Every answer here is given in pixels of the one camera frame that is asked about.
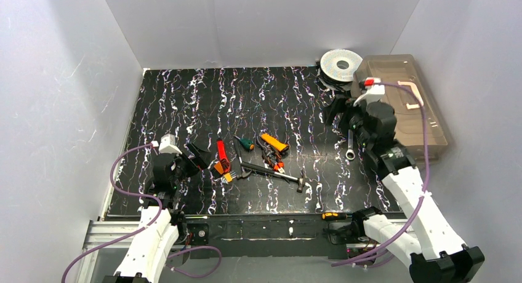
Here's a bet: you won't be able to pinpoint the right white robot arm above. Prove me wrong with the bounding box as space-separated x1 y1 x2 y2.
323 95 485 282

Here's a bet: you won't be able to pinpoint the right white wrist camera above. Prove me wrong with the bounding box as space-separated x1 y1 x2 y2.
353 77 385 106

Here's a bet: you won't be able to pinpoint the orange handle pliers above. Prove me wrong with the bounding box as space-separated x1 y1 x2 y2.
255 133 290 159

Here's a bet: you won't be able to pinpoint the purple cable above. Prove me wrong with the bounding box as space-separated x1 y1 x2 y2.
331 82 431 269
61 141 223 283

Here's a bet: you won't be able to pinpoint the silver combination wrench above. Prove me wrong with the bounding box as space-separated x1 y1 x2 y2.
345 129 355 161

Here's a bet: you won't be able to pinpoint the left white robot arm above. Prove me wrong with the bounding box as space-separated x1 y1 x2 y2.
102 143 212 282

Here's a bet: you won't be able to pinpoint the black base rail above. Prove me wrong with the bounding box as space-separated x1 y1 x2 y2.
184 213 348 260

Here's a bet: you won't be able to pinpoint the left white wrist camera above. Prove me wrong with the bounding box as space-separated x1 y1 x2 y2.
158 134 182 155

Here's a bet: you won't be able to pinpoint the black marble pattern mat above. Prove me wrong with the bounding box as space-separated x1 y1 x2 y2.
116 66 399 215

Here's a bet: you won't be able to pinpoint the red needle nose pliers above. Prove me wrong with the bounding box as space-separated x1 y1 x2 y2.
259 144 285 173

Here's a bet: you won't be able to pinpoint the beige plastic tool box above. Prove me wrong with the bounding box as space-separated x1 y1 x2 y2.
354 54 449 162

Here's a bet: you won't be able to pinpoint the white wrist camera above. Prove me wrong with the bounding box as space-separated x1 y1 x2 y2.
353 77 385 106
158 134 182 155

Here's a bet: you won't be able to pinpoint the green handle screwdriver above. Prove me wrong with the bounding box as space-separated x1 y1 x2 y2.
234 135 255 152

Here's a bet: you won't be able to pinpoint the red utility knife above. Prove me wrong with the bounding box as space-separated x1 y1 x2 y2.
217 138 231 172

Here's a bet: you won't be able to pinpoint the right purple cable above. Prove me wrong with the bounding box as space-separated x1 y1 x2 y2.
331 82 431 269

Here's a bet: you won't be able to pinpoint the black handle hammer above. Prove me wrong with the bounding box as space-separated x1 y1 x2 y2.
241 162 307 193

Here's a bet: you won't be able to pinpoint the white filament spool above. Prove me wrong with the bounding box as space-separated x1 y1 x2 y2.
316 49 363 92

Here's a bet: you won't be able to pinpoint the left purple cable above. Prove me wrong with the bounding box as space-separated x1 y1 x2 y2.
61 141 223 283

